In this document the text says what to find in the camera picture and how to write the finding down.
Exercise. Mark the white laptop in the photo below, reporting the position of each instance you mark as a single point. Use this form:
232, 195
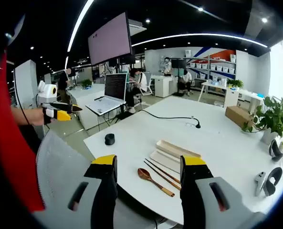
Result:
115, 87

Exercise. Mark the white table socket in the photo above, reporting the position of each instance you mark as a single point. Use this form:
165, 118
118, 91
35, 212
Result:
189, 124

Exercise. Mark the white table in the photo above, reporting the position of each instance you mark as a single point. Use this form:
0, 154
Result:
212, 86

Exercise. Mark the black round device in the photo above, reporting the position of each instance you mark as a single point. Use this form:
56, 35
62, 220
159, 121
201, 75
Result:
109, 139

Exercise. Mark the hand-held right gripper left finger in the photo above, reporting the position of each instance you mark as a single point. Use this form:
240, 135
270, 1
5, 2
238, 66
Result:
103, 195

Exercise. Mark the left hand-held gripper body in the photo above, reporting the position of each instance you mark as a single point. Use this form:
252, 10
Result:
47, 94

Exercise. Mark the white cabinet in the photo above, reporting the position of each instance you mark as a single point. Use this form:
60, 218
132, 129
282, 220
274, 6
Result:
230, 96

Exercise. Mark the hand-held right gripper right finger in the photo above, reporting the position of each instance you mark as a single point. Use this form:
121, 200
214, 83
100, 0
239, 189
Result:
193, 195

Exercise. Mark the white worn device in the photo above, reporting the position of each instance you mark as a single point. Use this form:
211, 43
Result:
16, 31

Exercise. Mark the white laptop desk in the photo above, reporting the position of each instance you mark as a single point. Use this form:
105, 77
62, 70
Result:
84, 95

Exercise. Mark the large bright window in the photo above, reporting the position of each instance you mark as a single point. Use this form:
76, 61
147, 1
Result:
280, 71

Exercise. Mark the brown wooden spoon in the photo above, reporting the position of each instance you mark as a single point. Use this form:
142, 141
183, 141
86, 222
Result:
144, 174

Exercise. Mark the small green desk plant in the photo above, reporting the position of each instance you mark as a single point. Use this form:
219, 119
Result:
86, 83

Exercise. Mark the white VR controller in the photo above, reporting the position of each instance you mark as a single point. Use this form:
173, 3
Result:
260, 182

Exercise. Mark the green potted plant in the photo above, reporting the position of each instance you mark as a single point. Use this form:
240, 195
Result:
275, 117

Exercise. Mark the curved ceiling light strip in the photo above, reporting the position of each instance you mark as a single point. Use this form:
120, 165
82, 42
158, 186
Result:
198, 35
75, 28

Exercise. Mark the grey mesh office chair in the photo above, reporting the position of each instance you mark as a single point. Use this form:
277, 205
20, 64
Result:
57, 162

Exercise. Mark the person in red shirt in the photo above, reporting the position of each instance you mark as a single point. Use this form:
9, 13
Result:
12, 148

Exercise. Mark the beige cutlery case base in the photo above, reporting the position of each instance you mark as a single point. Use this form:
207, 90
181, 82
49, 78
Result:
177, 149

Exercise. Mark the dark wooden chopstick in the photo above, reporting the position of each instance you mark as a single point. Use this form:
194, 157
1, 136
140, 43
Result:
162, 170
161, 174

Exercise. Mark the beige cutlery case lid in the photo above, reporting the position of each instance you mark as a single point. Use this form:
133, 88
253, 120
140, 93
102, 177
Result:
165, 161

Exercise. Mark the white counter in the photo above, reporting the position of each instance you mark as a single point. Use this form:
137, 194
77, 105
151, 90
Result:
164, 86

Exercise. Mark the row of white storage bins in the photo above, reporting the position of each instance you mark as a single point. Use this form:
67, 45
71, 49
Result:
210, 68

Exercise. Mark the small leafy cabinet plant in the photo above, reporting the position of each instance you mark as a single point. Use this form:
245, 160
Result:
235, 83

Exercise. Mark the ceiling air conditioner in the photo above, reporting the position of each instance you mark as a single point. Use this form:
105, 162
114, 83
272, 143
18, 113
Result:
136, 26

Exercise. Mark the storage shelf rack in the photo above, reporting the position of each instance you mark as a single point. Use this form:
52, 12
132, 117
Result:
211, 75

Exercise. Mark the large display screen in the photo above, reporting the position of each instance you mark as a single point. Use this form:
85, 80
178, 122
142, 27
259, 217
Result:
110, 40

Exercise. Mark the white office chair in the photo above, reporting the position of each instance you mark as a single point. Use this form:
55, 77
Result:
149, 83

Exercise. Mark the cardboard box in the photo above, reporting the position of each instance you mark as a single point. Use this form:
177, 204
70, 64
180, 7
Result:
237, 115

